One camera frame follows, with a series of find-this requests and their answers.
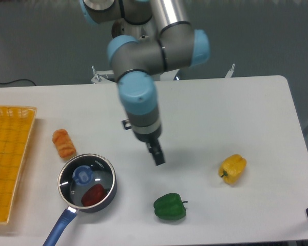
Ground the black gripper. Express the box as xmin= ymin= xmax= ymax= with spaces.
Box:
xmin=122 ymin=119 xmax=165 ymax=166

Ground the glass pot lid blue knob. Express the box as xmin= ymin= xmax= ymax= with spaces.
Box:
xmin=57 ymin=153 xmax=117 ymax=209

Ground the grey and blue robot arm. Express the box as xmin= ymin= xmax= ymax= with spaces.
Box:
xmin=80 ymin=1 xmax=210 ymax=165

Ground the green bell pepper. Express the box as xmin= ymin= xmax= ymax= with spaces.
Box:
xmin=153 ymin=193 xmax=188 ymax=221

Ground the red bell pepper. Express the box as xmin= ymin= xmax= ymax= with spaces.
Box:
xmin=81 ymin=184 xmax=110 ymax=207

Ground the yellow bell pepper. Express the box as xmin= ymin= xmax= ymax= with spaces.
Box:
xmin=218 ymin=154 xmax=247 ymax=185

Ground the orange bread roll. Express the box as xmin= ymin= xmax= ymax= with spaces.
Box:
xmin=52 ymin=129 xmax=76 ymax=159

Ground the yellow woven basket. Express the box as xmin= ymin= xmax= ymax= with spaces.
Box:
xmin=0 ymin=105 xmax=37 ymax=224

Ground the dark pot with blue handle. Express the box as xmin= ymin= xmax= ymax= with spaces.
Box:
xmin=42 ymin=153 xmax=118 ymax=246

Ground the black cable on floor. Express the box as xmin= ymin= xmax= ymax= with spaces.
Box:
xmin=0 ymin=78 xmax=36 ymax=87

